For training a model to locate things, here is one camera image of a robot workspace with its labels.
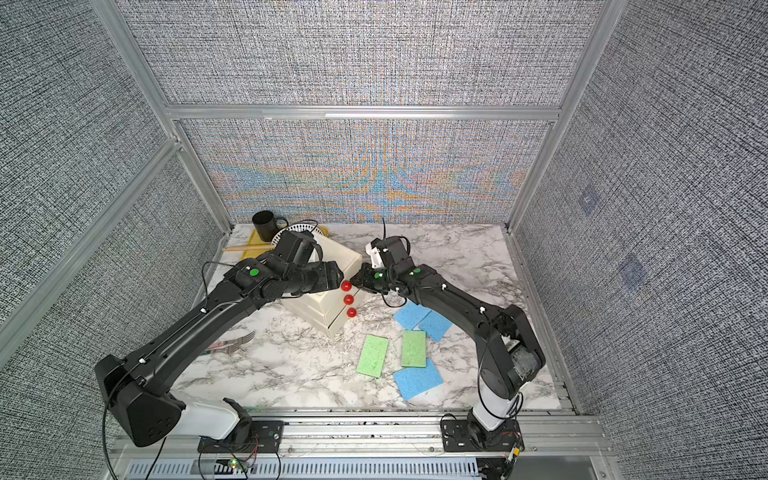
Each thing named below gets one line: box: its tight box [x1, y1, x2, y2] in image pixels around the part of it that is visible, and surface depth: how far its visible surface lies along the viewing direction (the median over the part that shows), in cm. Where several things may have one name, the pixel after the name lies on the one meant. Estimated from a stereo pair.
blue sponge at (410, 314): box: [393, 300, 432, 330], surface depth 95 cm
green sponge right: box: [401, 330, 427, 368], surface depth 88 cm
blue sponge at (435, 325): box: [419, 310, 452, 342], surface depth 93 cm
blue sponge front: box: [394, 358, 444, 401], surface depth 83 cm
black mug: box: [252, 210, 289, 242], surface depth 115 cm
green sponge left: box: [356, 334, 389, 378], surface depth 87 cm
